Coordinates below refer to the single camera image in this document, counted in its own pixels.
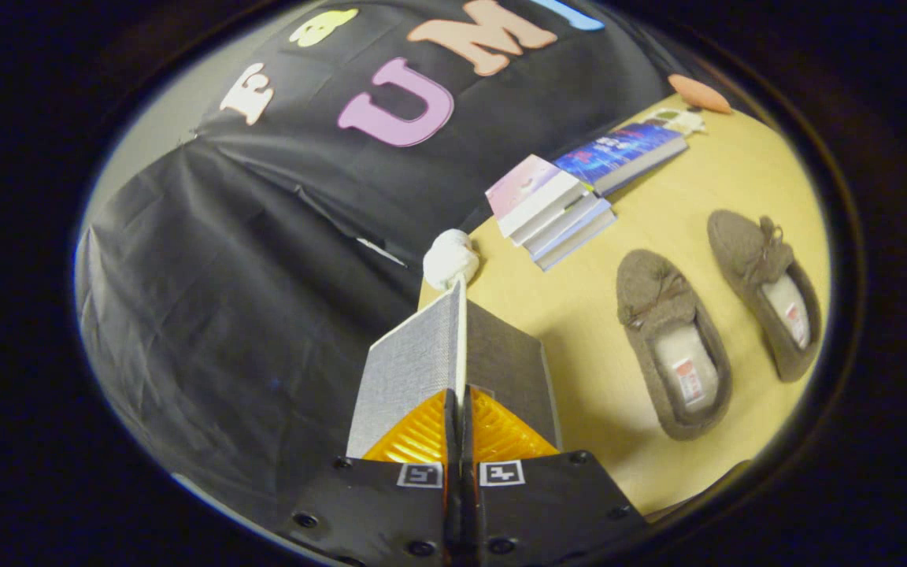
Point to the pink cover book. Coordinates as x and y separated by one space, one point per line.
528 193

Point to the grey cover book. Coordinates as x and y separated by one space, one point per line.
587 244

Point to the black backdrop cloth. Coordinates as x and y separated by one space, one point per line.
225 315

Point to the blue cover book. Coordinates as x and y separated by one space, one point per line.
619 151

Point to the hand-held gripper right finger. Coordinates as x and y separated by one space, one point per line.
556 504

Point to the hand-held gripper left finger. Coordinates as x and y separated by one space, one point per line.
390 504

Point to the white compartment tray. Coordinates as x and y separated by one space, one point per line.
682 122

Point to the white fluffy ball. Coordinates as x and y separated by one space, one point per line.
449 258

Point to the orange fuzzy pad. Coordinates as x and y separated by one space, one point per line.
697 93

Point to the white cover book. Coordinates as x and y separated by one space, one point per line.
579 224

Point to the brown fuzzy slipper shoe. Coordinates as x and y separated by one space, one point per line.
670 346
760 268

